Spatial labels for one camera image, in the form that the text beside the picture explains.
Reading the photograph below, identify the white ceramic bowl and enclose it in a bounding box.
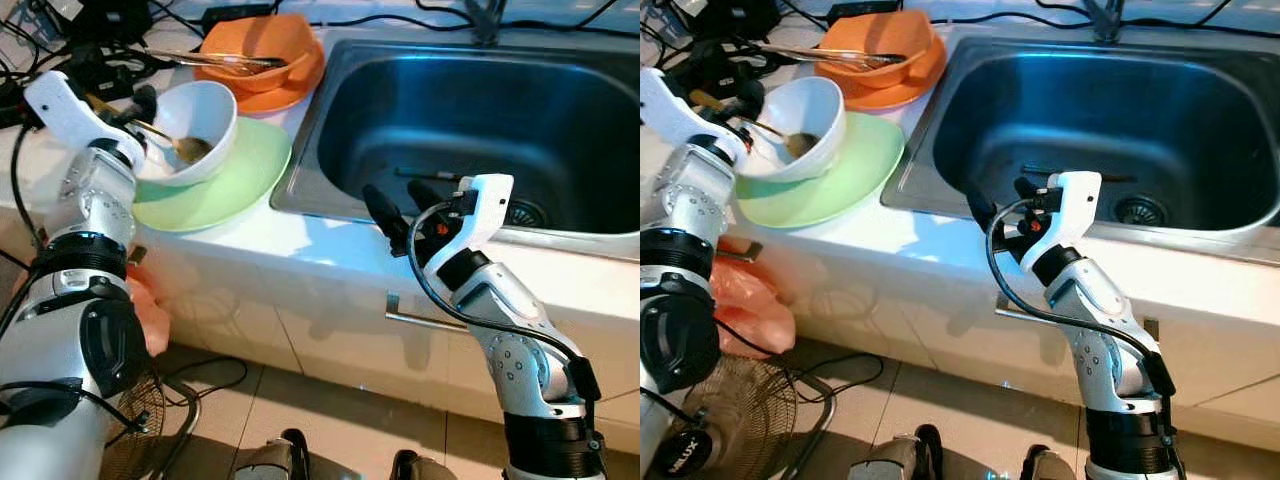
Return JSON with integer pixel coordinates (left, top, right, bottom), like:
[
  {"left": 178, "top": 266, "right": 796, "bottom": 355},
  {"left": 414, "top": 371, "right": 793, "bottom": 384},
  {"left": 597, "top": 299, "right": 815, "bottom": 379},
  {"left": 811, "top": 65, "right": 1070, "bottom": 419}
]
[
  {"left": 130, "top": 80, "right": 241, "bottom": 188},
  {"left": 735, "top": 75, "right": 849, "bottom": 183}
]

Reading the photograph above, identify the golden handled spoon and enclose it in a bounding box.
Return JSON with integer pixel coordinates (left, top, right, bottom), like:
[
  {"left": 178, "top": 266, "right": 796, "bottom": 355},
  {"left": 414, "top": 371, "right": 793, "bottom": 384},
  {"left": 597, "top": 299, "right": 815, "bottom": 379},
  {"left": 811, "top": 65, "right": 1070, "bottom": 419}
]
[
  {"left": 85, "top": 93, "right": 216, "bottom": 164},
  {"left": 690, "top": 90, "right": 826, "bottom": 161}
]

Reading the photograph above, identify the green plastic plate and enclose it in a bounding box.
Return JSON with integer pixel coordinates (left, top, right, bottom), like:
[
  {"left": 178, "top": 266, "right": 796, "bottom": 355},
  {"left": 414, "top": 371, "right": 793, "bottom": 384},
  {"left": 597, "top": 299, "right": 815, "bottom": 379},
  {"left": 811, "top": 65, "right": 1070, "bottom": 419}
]
[
  {"left": 132, "top": 115, "right": 294, "bottom": 234},
  {"left": 735, "top": 110, "right": 906, "bottom": 229}
]

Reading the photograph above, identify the white kitchen cabinet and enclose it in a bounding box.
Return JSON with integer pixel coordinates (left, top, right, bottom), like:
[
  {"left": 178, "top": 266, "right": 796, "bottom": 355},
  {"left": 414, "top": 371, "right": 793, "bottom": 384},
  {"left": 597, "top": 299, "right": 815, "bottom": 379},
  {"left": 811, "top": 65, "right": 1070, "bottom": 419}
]
[
  {"left": 745, "top": 215, "right": 1280, "bottom": 451},
  {"left": 0, "top": 215, "right": 641, "bottom": 451}
]

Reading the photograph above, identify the black power supply box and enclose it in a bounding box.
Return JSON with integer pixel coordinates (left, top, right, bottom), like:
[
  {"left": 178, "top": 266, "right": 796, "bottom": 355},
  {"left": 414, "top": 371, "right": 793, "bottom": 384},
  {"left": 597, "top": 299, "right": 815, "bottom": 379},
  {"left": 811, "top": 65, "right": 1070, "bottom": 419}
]
[
  {"left": 675, "top": 0, "right": 781, "bottom": 41},
  {"left": 55, "top": 0, "right": 151, "bottom": 43}
]

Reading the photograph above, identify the sink drain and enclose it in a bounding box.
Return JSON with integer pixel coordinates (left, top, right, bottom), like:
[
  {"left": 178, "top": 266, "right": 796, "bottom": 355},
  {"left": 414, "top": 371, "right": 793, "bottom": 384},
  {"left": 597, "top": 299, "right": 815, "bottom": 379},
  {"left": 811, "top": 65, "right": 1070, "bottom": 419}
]
[
  {"left": 1115, "top": 195, "right": 1169, "bottom": 226},
  {"left": 505, "top": 200, "right": 549, "bottom": 229}
]

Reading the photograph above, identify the stainless steel sink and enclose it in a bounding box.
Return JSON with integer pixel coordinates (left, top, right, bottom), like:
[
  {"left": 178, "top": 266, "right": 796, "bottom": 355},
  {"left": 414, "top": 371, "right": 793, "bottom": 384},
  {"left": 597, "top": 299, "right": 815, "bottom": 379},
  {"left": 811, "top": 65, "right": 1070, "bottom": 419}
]
[
  {"left": 270, "top": 28, "right": 641, "bottom": 263},
  {"left": 880, "top": 25, "right": 1280, "bottom": 266}
]

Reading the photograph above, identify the small black adapter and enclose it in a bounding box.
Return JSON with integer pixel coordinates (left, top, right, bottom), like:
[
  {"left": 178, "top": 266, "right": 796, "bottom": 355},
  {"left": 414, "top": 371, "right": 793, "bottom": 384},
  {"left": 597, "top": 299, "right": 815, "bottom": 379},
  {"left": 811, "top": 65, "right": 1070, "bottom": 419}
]
[
  {"left": 200, "top": 3, "right": 276, "bottom": 26},
  {"left": 825, "top": 0, "right": 896, "bottom": 21}
]

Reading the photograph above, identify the orange plastic plate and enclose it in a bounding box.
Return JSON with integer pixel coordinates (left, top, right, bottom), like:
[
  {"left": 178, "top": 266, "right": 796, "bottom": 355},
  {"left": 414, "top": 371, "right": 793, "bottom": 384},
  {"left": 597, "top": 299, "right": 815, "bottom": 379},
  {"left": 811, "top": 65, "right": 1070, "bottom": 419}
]
[
  {"left": 812, "top": 35, "right": 947, "bottom": 111},
  {"left": 195, "top": 40, "right": 327, "bottom": 114}
]

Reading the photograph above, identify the metal faucet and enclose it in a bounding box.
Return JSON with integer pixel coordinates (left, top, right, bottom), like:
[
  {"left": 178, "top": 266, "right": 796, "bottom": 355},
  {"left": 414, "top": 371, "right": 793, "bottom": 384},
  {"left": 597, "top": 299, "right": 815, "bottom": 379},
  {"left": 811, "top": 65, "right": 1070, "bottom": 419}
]
[
  {"left": 1085, "top": 0, "right": 1131, "bottom": 43},
  {"left": 465, "top": 0, "right": 506, "bottom": 46}
]

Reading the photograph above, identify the orange plastic bag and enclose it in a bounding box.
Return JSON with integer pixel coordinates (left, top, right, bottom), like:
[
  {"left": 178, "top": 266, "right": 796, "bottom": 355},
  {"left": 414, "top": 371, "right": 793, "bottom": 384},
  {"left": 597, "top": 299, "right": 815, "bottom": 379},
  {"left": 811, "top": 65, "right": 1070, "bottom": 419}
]
[
  {"left": 708, "top": 235, "right": 798, "bottom": 361},
  {"left": 125, "top": 262, "right": 173, "bottom": 359}
]

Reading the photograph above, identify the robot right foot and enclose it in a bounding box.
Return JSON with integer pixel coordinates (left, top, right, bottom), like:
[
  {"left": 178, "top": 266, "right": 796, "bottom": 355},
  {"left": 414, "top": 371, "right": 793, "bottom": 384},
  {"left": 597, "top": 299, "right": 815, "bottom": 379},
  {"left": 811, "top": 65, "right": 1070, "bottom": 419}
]
[
  {"left": 388, "top": 450, "right": 459, "bottom": 480},
  {"left": 1020, "top": 445, "right": 1081, "bottom": 480}
]

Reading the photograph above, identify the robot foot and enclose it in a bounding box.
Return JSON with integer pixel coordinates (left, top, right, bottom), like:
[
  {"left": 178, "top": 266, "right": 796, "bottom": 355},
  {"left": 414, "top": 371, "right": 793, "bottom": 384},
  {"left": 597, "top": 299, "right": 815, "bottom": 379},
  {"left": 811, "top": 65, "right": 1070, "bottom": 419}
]
[
  {"left": 1020, "top": 445, "right": 1081, "bottom": 480},
  {"left": 388, "top": 450, "right": 459, "bottom": 480},
  {"left": 232, "top": 430, "right": 313, "bottom": 480},
  {"left": 848, "top": 425, "right": 946, "bottom": 480}
]

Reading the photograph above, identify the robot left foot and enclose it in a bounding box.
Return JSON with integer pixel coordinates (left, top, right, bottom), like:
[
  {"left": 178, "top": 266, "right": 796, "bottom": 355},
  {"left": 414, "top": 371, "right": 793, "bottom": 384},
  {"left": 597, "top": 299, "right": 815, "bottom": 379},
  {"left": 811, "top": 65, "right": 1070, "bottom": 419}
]
[
  {"left": 232, "top": 430, "right": 313, "bottom": 480},
  {"left": 848, "top": 425, "right": 946, "bottom": 480}
]

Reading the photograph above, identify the floor fan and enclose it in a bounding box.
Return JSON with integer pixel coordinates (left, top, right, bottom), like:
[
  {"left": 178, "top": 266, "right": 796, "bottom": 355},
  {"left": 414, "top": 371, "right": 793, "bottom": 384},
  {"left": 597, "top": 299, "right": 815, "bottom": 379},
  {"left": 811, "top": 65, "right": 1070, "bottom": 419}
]
[
  {"left": 100, "top": 365, "right": 201, "bottom": 480},
  {"left": 650, "top": 350, "right": 836, "bottom": 480}
]

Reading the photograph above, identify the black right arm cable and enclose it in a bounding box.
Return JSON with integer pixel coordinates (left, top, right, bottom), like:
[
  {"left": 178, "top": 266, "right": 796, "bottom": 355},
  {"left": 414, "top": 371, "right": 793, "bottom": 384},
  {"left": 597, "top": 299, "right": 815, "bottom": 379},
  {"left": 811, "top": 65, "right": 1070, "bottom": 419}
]
[
  {"left": 985, "top": 200, "right": 1181, "bottom": 401},
  {"left": 405, "top": 225, "right": 601, "bottom": 401}
]

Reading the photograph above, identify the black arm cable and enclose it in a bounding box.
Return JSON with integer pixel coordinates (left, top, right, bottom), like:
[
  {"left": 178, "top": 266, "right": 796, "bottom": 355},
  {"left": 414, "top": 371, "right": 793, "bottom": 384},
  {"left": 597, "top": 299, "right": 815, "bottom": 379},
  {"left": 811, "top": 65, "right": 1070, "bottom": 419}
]
[
  {"left": 0, "top": 120, "right": 151, "bottom": 441},
  {"left": 405, "top": 225, "right": 601, "bottom": 401},
  {"left": 985, "top": 200, "right": 1181, "bottom": 401}
]

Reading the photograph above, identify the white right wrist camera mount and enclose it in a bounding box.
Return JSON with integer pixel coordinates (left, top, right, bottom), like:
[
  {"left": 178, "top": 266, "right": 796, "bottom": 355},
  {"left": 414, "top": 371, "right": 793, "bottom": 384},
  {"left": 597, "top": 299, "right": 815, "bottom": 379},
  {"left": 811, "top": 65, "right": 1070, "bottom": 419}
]
[
  {"left": 1018, "top": 170, "right": 1103, "bottom": 276},
  {"left": 432, "top": 173, "right": 516, "bottom": 281}
]

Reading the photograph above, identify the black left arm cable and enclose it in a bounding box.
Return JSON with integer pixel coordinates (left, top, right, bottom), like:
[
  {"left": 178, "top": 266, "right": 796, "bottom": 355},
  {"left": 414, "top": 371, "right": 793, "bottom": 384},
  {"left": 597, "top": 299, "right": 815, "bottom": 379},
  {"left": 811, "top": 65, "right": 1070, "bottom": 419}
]
[{"left": 0, "top": 120, "right": 151, "bottom": 441}]

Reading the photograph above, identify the black floor cable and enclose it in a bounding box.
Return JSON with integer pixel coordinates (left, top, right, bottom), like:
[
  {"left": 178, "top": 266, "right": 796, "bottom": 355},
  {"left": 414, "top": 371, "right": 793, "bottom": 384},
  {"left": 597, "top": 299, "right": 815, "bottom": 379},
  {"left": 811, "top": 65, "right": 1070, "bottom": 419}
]
[
  {"left": 790, "top": 350, "right": 886, "bottom": 401},
  {"left": 165, "top": 355, "right": 249, "bottom": 401}
]

